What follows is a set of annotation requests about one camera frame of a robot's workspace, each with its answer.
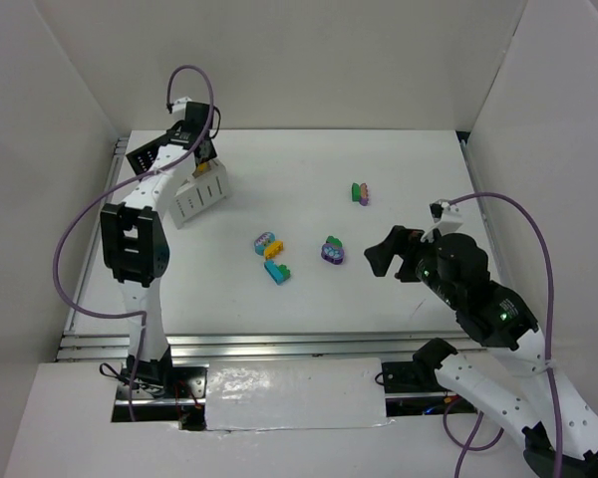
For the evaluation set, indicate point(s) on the aluminium rail left side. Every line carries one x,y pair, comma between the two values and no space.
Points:
82,284

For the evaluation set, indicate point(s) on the teal flower lego brick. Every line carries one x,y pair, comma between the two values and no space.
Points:
263,241

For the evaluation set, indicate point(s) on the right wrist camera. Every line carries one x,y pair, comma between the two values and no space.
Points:
446,217

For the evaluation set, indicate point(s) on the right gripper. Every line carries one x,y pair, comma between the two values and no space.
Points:
406,256

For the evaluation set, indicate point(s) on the green lego behind lotus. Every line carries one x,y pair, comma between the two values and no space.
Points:
334,241

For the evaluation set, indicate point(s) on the white foam board front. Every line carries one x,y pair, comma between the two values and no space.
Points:
295,394

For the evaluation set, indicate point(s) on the small green lego brick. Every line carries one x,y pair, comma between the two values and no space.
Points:
284,270

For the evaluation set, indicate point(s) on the black slotted container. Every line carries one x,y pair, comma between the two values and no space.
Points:
142,158

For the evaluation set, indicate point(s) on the aluminium rail right side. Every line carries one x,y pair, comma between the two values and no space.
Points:
463,137

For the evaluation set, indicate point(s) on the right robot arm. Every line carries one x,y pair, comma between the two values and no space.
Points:
551,422

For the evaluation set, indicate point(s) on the aluminium table rail front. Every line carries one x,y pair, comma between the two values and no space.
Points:
187,348

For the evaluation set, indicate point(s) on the white slotted container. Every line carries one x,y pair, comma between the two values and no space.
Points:
200,191

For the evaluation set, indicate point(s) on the purple lotus lego brick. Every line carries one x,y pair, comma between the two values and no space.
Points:
333,253

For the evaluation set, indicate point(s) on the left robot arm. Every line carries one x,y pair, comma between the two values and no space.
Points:
134,243

